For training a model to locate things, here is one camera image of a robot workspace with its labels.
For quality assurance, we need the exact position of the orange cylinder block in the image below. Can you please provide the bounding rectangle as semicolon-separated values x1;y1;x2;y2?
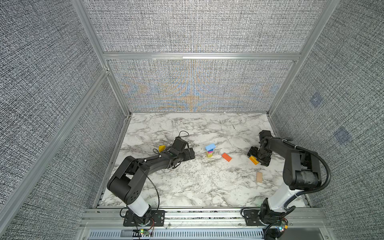
249;156;259;165

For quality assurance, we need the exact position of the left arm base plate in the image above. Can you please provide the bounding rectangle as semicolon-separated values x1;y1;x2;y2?
123;210;166;228

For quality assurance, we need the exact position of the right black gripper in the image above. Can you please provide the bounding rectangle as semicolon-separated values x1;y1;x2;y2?
247;146;271;166

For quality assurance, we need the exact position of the light blue block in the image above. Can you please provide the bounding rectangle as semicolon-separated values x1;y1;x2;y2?
205;144;216;152

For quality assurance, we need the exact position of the yellow wedge block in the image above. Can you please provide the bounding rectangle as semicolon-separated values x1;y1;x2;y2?
159;145;166;152

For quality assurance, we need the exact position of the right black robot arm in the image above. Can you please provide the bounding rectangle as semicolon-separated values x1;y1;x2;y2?
247;130;322;225

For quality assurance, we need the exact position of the red-orange block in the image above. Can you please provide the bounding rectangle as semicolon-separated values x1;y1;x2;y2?
222;153;232;162

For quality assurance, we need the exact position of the natural wood plank block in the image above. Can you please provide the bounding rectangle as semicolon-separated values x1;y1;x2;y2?
256;172;263;183

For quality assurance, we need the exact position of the aluminium front rail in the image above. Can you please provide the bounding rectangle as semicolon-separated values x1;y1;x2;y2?
75;208;336;240

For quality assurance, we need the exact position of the aluminium enclosure frame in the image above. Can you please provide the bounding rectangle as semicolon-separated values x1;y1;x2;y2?
1;1;339;233

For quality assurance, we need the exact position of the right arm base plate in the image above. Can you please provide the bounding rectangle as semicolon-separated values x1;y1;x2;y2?
240;208;287;226

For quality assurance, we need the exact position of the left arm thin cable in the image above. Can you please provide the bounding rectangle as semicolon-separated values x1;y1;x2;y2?
119;130;190;220

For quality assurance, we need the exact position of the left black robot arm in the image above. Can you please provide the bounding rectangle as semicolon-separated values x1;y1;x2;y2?
107;137;195;226

